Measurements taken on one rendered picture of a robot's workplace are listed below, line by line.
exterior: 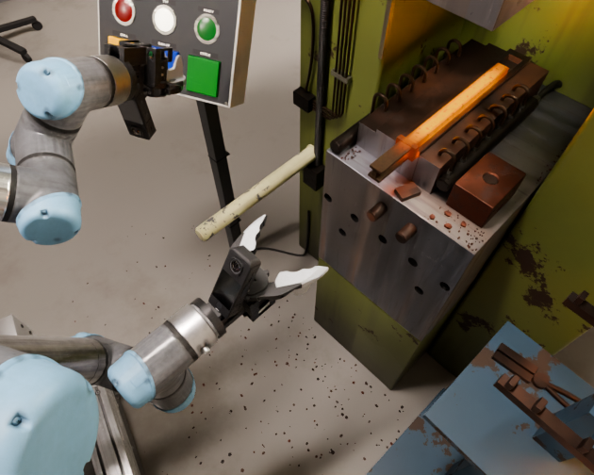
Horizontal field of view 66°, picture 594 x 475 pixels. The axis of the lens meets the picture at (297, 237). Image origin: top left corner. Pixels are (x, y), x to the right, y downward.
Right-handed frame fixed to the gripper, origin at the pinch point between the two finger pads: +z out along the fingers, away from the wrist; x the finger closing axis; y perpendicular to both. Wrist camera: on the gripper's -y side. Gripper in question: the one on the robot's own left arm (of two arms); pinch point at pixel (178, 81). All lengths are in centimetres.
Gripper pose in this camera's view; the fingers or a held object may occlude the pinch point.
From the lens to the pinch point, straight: 98.5
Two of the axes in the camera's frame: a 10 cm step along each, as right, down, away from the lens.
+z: 3.0, -4.0, 8.7
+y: 1.7, -8.7, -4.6
